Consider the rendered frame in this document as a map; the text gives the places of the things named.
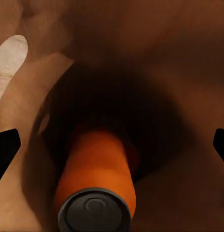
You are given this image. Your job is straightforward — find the trash can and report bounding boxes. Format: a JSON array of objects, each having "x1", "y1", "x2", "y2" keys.
[{"x1": 0, "y1": 0, "x2": 224, "y2": 232}]

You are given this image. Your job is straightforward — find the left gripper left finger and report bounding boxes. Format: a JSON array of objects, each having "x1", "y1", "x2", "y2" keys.
[{"x1": 0, "y1": 129, "x2": 21, "y2": 180}]

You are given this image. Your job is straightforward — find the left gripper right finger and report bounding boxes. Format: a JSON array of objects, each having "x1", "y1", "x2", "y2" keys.
[{"x1": 213, "y1": 129, "x2": 224, "y2": 161}]

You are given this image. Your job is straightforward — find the can of soda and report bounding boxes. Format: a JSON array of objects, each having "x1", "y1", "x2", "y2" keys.
[
  {"x1": 54, "y1": 126, "x2": 136, "y2": 232},
  {"x1": 55, "y1": 117, "x2": 141, "y2": 179}
]

